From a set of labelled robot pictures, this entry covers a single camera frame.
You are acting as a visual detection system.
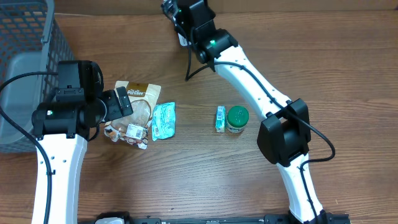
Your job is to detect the beige brown snack packet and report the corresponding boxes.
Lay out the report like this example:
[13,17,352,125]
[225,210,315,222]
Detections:
[104,81,161,149]

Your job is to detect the teal snack packet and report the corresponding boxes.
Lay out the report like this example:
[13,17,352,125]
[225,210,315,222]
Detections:
[152,102,176,141]

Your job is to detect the teal Kleenex tissue pack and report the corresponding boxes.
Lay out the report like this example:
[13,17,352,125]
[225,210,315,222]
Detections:
[215,106,226,133]

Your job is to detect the green lid jar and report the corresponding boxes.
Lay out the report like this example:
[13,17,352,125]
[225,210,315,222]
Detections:
[226,106,249,133]

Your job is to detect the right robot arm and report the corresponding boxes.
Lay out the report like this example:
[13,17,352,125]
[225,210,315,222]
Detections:
[161,0,327,223]

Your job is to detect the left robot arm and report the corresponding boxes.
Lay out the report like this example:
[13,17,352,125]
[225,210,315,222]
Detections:
[32,60,133,223]

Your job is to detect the white barcode scanner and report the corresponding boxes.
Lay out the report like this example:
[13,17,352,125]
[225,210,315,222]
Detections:
[178,33,190,47]

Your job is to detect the grey plastic shopping basket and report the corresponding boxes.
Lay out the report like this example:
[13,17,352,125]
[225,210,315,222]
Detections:
[0,0,75,154]

